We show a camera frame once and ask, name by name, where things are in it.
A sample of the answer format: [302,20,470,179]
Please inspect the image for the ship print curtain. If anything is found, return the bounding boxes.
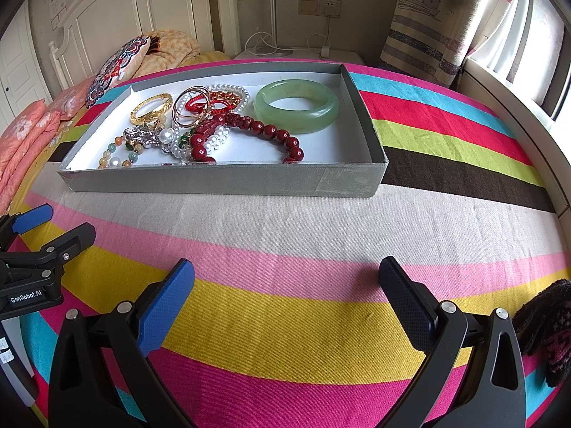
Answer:
[379,0,567,91]

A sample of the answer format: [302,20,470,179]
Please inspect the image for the round patterned cushion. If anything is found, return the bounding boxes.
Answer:
[86,35,153,108]

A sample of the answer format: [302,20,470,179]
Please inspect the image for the rose gold interlocked rings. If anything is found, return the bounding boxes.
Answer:
[172,86,211,129]

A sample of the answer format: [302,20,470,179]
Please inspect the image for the white pearl necklace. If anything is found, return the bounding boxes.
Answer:
[170,83,251,164]

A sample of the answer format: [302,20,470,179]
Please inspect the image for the dark red bead bracelet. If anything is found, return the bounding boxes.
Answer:
[190,113,305,165]

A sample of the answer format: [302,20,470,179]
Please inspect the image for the window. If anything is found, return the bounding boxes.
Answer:
[459,0,571,215]

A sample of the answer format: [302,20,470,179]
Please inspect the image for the striped blanket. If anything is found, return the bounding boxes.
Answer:
[9,59,571,428]

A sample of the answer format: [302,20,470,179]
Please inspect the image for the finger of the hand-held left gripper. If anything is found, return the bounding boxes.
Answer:
[0,204,55,251]
[0,223,97,280]

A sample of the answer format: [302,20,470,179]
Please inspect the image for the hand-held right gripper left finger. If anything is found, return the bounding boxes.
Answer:
[48,259,197,428]

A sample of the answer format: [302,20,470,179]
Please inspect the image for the wall socket panel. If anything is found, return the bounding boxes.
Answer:
[298,0,342,20]

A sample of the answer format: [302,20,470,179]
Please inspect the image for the pink floral quilt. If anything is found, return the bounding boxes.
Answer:
[0,100,61,215]

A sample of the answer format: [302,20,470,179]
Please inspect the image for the silver pearl brooch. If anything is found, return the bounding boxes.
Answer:
[122,126,176,151]

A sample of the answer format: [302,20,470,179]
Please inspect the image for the green jade bangle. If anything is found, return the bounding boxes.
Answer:
[253,79,339,135]

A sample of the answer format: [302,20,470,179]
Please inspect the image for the white wardrobe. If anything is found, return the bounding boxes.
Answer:
[0,36,52,143]

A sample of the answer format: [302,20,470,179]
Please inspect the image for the white nightstand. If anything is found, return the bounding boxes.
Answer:
[232,47,365,66]

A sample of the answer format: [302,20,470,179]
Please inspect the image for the red cord bracelet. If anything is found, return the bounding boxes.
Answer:
[184,90,242,119]

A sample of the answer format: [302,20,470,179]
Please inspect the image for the white charger with cable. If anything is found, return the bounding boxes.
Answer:
[308,9,334,60]

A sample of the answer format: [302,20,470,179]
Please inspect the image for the gold bangle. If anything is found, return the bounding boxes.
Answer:
[130,93,174,126]

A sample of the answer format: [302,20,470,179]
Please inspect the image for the grey cardboard box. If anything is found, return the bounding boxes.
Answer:
[57,61,388,199]

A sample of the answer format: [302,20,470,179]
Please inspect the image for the person's right hand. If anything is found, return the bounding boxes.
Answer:
[512,279,571,388]

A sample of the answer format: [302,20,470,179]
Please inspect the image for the white floor lamp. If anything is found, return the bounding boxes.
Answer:
[243,0,293,59]

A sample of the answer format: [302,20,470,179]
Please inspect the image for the white headboard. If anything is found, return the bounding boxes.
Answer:
[47,0,242,99]

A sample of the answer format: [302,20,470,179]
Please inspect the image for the multicoloured bead bracelet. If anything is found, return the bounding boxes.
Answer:
[98,136,144,169]

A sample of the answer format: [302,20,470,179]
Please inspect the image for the pink floral pillow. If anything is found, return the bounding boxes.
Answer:
[47,78,97,121]

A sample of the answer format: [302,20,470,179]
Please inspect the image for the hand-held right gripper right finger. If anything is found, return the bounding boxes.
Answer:
[378,256,527,428]

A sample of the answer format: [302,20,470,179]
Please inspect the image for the orange checkered blanket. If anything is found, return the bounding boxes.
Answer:
[136,29,202,77]

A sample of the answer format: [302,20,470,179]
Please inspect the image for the paper wall notice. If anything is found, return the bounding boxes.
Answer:
[50,0,68,30]

